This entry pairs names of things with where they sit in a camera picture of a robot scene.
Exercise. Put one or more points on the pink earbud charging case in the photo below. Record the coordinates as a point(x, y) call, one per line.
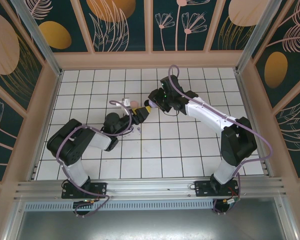
point(134, 103)

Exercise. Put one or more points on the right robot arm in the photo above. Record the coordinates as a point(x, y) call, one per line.
point(237, 142)

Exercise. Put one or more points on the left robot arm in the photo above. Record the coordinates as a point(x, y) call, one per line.
point(70, 145)

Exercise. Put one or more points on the grey metal panel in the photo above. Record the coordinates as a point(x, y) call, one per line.
point(150, 225)

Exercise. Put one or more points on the aluminium side rail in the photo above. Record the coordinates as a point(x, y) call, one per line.
point(52, 100)
point(247, 100)

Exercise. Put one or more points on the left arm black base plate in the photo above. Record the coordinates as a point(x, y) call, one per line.
point(100, 188)

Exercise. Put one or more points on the aluminium frame rail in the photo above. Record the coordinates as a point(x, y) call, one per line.
point(150, 187)

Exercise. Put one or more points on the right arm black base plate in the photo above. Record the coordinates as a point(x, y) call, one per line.
point(202, 188)

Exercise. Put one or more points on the aluminium corner post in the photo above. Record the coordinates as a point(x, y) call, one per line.
point(255, 37)
point(40, 42)

